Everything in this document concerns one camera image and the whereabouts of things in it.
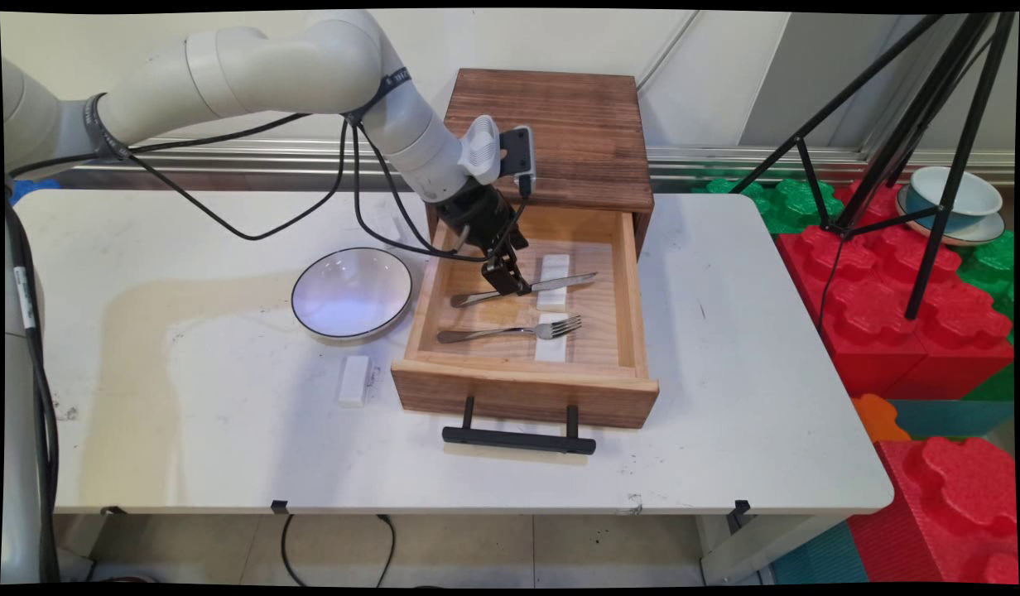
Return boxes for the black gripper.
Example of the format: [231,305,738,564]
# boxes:
[434,185,533,298]

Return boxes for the silver serrated table knife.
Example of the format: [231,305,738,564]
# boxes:
[450,271,599,310]

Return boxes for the white ceramic cutlery rest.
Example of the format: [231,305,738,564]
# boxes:
[338,355,372,408]
[534,313,570,363]
[536,254,571,312]

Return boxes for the silver metal fork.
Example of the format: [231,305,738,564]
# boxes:
[439,314,584,344]

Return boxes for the light wooden drawer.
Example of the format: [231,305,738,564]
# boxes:
[391,201,661,430]

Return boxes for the white plate with black rim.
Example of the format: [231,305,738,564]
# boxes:
[291,247,414,341]

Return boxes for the dark wooden cabinet box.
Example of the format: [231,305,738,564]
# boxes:
[424,69,655,257]

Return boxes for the green foam building block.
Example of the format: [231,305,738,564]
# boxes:
[957,230,1016,320]
[692,178,846,235]

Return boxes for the red foam building block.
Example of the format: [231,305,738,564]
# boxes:
[775,178,1016,401]
[848,436,1020,585]

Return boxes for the pale blue white bowl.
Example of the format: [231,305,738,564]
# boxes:
[906,166,1004,233]

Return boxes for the pale blue rimmed saucer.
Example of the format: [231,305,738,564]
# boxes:
[895,186,1008,248]

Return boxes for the teal foam floor mat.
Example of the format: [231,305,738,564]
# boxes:
[889,400,1016,440]

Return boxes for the blue cloth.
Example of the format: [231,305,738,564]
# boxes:
[9,178,60,205]

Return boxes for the black grey wrist camera box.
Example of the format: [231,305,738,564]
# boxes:
[499,125,536,180]

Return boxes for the white ribbed camera mount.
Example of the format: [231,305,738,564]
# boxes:
[459,115,503,186]

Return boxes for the black metal drawer handle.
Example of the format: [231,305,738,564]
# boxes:
[442,396,598,456]

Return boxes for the silver metal wall rail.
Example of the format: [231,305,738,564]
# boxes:
[63,137,1016,190]

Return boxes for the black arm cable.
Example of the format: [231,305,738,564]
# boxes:
[5,112,534,264]

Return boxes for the black cable under table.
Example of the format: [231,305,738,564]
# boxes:
[280,513,397,587]

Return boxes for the white table leg frame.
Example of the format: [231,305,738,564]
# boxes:
[696,513,850,585]

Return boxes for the black camera tripod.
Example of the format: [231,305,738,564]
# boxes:
[729,12,1018,322]

